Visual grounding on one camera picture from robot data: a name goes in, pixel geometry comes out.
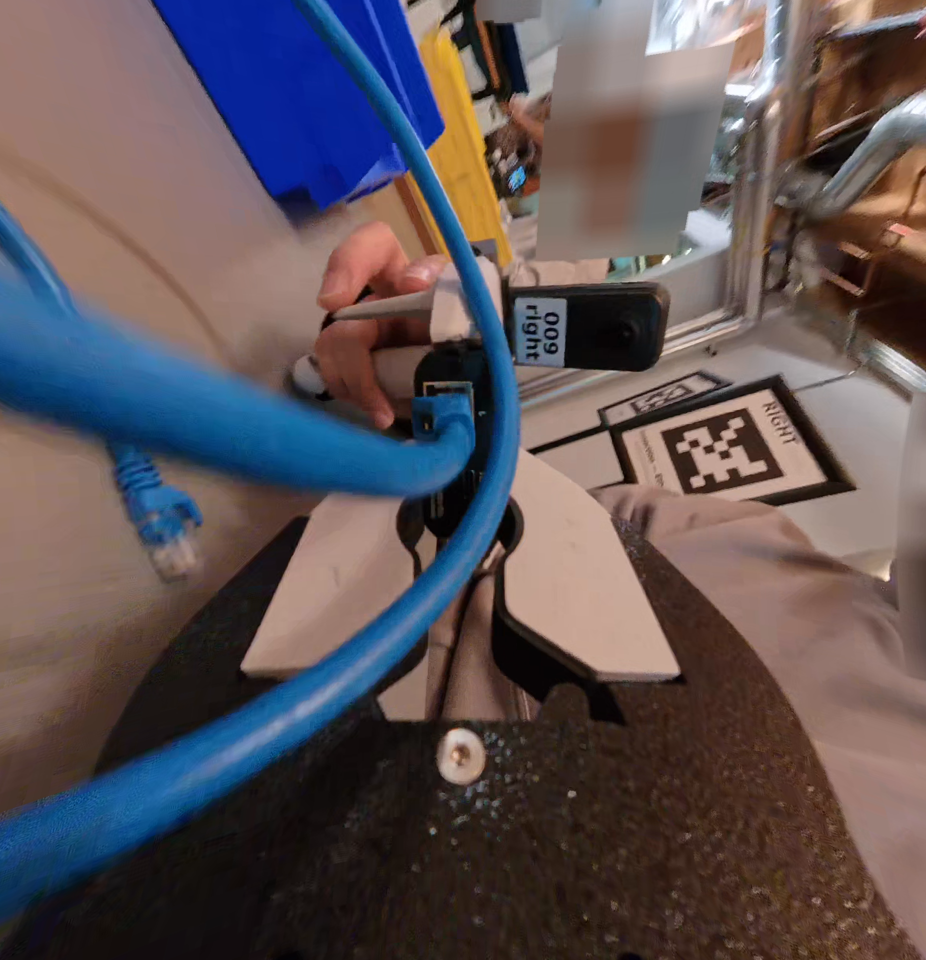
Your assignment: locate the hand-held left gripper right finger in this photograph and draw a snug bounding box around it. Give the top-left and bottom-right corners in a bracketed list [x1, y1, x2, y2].
[493, 446, 683, 725]

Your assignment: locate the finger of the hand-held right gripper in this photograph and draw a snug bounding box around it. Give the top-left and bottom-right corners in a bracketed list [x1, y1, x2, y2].
[332, 258, 512, 349]

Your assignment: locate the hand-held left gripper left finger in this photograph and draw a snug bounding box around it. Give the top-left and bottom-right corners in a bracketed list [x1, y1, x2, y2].
[240, 495, 434, 695]

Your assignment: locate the black network splitter box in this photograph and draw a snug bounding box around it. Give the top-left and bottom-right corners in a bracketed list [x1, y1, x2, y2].
[412, 341, 496, 541]

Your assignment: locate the blue ethernet cable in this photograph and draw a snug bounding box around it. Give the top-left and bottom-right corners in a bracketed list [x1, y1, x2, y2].
[0, 0, 523, 935]

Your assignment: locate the person's right hand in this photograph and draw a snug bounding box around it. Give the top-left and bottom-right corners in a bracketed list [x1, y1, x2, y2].
[313, 221, 449, 432]

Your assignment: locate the small framed marker sign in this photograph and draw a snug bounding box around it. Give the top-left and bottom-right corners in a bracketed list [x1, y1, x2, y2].
[598, 369, 734, 429]

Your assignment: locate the yellow plastic bin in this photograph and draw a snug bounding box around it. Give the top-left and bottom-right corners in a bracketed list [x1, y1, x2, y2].
[403, 30, 513, 260]

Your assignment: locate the large framed marker sign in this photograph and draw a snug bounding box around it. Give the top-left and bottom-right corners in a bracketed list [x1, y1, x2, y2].
[609, 375, 858, 505]

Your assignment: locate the silver metal pipe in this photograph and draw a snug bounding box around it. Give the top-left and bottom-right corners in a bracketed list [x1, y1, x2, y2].
[721, 0, 926, 354]

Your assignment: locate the blue plastic bin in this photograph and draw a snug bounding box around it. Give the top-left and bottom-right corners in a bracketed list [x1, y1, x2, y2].
[151, 0, 445, 215]

